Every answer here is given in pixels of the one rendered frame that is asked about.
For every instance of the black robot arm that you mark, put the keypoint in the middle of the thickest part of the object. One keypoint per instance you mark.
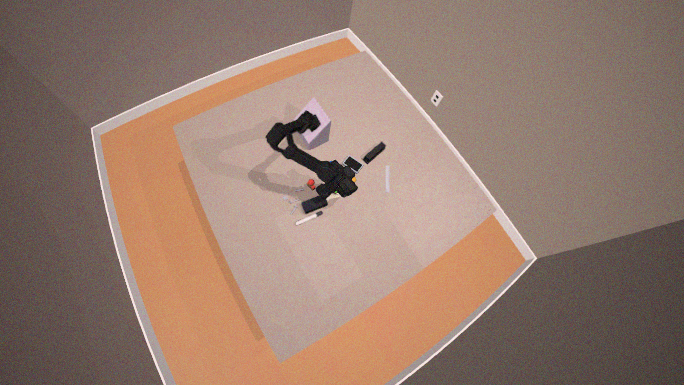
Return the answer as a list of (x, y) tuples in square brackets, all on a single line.
[(325, 170)]

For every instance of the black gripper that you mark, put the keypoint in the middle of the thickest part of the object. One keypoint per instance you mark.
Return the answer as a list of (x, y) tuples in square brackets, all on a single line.
[(325, 190)]

